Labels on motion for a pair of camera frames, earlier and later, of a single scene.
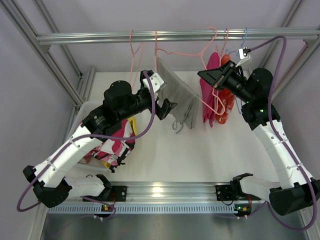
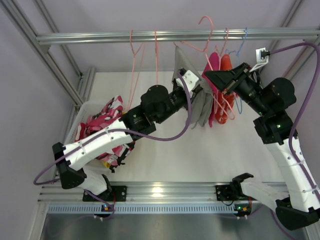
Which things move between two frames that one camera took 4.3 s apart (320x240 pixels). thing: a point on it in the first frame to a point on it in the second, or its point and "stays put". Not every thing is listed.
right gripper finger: [221, 69] to [242, 67]
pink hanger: [155, 51] stays put
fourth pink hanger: [224, 45] stays put
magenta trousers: [207, 90] stays put
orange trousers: [226, 98] stays put
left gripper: [157, 107] to [181, 92]
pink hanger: [201, 55] to [204, 51]
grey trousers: [178, 91] to [202, 101]
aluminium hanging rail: [173, 35] stays put
